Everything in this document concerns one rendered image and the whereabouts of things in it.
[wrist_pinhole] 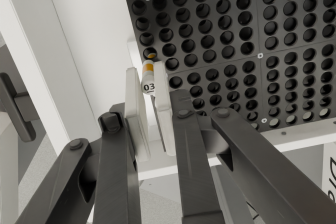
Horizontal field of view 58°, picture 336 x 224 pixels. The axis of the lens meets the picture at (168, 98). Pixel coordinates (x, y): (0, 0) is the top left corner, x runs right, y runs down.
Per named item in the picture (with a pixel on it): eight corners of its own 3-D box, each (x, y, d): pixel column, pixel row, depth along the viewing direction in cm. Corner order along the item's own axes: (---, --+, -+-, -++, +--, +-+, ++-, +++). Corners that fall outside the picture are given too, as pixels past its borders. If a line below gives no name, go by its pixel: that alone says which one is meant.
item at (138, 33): (163, 148, 34) (164, 152, 33) (122, -17, 26) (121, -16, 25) (180, 145, 34) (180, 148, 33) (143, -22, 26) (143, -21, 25)
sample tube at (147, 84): (157, 70, 26) (159, 94, 22) (143, 73, 26) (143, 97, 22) (154, 56, 25) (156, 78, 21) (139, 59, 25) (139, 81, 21)
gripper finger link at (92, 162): (135, 174, 15) (75, 187, 15) (134, 121, 19) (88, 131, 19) (128, 149, 14) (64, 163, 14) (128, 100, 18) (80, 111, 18)
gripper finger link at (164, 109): (156, 110, 15) (171, 107, 15) (152, 62, 21) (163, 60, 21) (167, 157, 16) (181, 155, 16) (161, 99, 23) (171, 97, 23)
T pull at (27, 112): (27, 137, 31) (22, 145, 30) (-6, 72, 28) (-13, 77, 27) (61, 131, 31) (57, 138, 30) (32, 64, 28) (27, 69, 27)
